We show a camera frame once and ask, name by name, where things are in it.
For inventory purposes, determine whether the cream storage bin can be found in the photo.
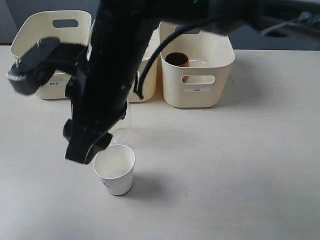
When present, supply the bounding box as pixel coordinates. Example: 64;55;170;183
160;28;235;108
88;19;160;103
7;10;92;100

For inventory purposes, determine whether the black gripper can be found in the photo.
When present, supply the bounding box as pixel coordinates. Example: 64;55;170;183
63;47;140;165

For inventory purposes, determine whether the cream right storage bin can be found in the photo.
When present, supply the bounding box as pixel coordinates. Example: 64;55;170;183
160;28;235;108

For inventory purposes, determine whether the cream middle storage bin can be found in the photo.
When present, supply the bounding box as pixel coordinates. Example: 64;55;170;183
88;19;160;103

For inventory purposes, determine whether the brown wooden cup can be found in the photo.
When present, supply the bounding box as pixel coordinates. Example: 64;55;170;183
165;52;190;68

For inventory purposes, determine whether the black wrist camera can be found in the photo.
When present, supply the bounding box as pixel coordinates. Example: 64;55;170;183
6;36;86;96

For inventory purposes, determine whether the white paper cup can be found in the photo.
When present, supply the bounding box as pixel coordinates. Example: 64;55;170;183
93;144;136;196

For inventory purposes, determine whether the cream left storage bin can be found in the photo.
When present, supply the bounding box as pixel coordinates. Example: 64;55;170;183
7;10;92;100

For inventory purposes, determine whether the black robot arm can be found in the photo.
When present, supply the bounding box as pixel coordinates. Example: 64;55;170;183
63;0;262;164

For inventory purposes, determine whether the clear plastic bottle white cap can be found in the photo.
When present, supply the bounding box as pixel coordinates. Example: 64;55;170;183
110;103;133;145

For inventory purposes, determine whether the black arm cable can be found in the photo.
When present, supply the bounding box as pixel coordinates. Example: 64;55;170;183
132;7;320;101

